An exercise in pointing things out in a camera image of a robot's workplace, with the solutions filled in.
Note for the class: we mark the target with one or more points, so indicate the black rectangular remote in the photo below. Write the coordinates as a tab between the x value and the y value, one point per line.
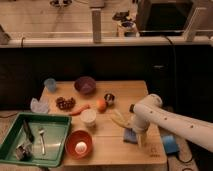
131	108

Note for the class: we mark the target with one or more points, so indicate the red bowl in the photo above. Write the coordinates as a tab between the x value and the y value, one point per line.
79	144

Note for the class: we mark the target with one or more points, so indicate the dark grape bunch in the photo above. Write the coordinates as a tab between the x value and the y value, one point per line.
65	104

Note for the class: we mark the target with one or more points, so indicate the wooden cutting board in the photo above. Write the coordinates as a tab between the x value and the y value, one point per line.
108	145

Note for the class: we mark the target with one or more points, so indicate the orange fruit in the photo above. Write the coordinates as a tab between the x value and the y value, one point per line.
101	105

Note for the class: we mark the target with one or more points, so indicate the yellow banana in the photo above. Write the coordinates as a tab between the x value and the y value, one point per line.
120	119

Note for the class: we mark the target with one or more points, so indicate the green plastic tray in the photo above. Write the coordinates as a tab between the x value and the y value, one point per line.
56	129

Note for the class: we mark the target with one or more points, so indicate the white cup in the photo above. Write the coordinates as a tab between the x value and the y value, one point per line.
88	117

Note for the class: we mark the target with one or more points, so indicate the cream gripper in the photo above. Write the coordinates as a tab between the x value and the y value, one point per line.
141	139

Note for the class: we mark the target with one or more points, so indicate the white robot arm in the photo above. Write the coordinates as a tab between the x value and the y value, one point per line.
149	109

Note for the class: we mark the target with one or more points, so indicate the purple bowl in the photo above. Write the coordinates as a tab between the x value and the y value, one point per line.
85	85

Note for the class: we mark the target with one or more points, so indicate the blue round object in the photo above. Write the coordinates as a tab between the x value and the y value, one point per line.
170	145

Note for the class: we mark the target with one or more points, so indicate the small metal cup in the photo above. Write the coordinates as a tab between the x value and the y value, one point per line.
109	99

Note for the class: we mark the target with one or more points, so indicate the orange carrot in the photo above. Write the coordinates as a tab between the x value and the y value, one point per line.
78	111

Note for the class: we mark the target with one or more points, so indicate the black monitor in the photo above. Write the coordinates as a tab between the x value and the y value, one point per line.
162	17

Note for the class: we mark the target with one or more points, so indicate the blue sponge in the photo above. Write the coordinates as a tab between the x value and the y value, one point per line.
129	136

